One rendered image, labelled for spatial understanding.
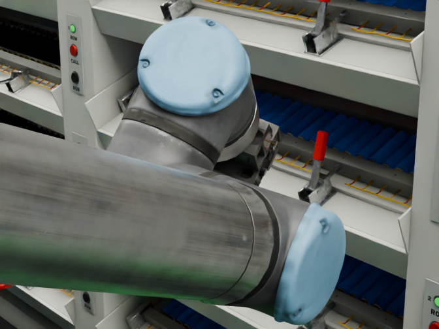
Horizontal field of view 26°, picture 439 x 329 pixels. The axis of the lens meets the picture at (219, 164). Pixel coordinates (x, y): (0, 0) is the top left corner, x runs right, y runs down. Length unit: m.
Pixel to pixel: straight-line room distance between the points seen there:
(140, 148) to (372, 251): 0.41
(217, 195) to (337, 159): 0.58
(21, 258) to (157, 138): 0.31
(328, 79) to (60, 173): 0.63
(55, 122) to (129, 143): 0.82
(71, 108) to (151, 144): 0.76
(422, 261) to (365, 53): 0.24
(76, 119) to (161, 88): 0.75
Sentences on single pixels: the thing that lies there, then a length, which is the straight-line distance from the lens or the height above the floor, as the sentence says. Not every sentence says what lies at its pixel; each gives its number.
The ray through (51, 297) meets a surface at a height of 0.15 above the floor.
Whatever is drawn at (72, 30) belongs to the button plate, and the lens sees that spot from 1.48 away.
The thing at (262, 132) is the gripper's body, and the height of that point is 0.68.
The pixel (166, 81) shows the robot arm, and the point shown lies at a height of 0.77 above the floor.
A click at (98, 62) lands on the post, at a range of 1.46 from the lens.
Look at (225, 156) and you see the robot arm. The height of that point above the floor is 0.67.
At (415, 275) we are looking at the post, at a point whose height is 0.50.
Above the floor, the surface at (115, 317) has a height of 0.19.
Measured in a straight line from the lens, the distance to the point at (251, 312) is 1.32.
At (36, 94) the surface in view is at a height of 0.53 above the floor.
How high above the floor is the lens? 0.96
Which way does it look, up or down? 19 degrees down
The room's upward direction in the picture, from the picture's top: straight up
